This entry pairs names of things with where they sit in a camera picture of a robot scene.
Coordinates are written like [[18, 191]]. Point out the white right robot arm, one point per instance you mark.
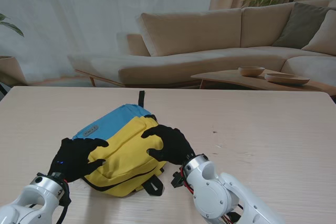
[[218, 192]]

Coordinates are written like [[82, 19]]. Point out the beige plant pot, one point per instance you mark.
[[10, 70]]

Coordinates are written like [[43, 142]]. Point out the wide shallow wooden dish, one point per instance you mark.
[[286, 79]]

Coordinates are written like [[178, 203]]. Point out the low wooden coffee table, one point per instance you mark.
[[236, 79]]

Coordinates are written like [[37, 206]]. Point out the beige sofa cushion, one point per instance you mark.
[[324, 40]]

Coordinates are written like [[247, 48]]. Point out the grey sofa cushion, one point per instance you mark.
[[302, 27]]

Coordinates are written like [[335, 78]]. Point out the small deep wooden bowl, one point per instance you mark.
[[251, 71]]

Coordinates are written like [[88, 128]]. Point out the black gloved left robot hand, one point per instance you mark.
[[73, 158]]

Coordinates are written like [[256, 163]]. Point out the white sheer curtain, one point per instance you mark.
[[92, 11]]

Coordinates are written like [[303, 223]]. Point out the beige corner sofa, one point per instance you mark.
[[197, 51]]

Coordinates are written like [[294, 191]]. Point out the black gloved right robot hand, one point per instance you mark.
[[174, 146]]

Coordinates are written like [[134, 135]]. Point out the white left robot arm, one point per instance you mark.
[[31, 203]]

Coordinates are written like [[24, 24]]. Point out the blue and yellow school bag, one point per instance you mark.
[[126, 150]]

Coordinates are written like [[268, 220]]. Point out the green plant with long leaves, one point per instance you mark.
[[13, 28]]

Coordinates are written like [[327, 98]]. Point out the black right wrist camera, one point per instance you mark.
[[178, 180]]

